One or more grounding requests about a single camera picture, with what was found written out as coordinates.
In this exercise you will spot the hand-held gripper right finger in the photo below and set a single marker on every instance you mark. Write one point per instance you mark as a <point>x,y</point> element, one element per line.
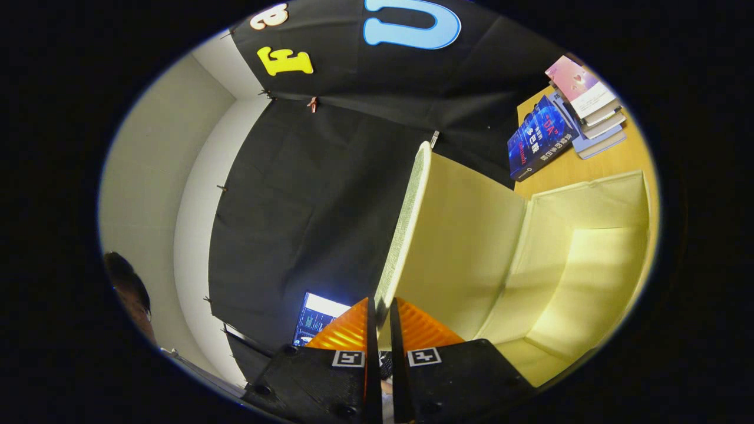
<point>396,365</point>

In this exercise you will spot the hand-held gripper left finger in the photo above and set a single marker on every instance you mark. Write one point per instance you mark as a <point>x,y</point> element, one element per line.
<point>371,353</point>

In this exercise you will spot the cream fabric storage box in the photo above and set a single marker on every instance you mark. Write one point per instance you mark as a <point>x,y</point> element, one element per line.
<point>471,235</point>

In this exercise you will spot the laptop screen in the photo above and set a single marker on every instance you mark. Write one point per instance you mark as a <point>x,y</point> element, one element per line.
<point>318,318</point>

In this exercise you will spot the white clip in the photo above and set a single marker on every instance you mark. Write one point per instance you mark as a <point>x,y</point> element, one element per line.
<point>434,139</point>

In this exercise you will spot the person's head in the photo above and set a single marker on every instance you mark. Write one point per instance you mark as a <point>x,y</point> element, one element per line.
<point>129,288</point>

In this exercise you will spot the pink clip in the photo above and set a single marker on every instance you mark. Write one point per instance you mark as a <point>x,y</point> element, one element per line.
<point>313,104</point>

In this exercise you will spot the dark blue book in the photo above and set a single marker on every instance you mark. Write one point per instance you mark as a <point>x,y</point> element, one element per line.
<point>539,138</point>

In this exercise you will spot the pale blue book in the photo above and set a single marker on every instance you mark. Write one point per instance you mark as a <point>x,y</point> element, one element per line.
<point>601,147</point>

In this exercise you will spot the white book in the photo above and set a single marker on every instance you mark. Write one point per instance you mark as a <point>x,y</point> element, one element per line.
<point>607,125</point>

